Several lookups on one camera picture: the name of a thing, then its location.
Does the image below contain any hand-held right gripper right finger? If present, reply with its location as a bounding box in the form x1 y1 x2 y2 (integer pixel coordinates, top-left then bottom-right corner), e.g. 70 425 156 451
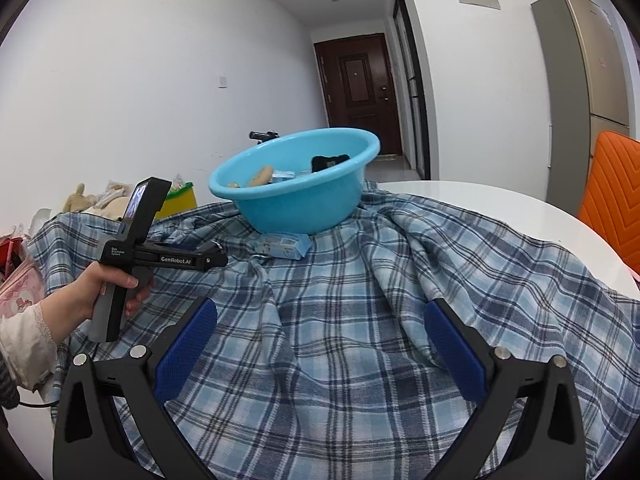
423 297 587 480

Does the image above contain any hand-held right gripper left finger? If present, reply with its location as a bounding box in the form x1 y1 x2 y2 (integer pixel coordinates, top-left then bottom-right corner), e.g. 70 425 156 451
52 296 219 480

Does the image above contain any light blue tissue packet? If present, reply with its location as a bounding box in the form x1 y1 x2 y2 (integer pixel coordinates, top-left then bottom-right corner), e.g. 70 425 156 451
248 232 312 261

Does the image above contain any blue plastic basin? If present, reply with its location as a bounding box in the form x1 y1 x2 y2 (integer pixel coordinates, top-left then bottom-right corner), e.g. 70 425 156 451
208 128 381 235

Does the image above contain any person's left forearm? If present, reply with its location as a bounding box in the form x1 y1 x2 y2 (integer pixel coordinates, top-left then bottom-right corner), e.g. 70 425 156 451
0 296 68 408

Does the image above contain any yellow container with green lid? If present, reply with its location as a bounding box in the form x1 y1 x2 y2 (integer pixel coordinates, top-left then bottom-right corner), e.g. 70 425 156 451
155 180 196 220

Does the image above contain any person's left hand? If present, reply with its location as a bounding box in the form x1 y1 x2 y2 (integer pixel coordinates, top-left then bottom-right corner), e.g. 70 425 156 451
47 264 156 345

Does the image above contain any cream cloth bag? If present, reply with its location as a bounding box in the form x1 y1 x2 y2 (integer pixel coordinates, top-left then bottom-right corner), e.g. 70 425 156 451
95 180 133 221

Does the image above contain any beige plush toy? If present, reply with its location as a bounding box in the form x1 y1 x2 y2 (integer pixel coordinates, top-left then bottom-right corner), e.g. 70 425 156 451
62 182 101 213

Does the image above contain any beige toy figure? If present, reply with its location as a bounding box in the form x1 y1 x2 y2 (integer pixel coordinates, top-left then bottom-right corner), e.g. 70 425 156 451
227 165 273 188

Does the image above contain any blue plaid cloth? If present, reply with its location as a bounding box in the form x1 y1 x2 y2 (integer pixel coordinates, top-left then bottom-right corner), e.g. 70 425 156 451
27 180 640 480

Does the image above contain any black cloth item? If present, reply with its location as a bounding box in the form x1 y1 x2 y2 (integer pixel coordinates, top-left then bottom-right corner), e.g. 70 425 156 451
311 153 351 173

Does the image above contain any red bag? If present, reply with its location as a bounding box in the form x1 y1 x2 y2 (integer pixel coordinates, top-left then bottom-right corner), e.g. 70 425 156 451
0 237 23 281

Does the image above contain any pink printed bag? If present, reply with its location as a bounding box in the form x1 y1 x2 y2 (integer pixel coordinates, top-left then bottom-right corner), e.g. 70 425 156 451
0 255 43 321

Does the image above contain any dark brown door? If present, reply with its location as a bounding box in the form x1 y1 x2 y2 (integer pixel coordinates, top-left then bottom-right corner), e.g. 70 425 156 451
314 33 403 157

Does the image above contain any orange chair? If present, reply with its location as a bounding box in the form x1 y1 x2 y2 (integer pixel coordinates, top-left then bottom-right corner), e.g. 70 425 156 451
577 130 640 273

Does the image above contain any black framed glass door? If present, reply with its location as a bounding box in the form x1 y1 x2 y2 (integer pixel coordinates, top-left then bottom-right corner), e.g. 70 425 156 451
392 0 432 181

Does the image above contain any gold refrigerator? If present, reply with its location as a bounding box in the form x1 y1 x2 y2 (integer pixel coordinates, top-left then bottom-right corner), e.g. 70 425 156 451
530 0 632 206

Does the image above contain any black cable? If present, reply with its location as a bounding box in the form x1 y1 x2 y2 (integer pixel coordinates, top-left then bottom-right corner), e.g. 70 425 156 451
15 390 58 408

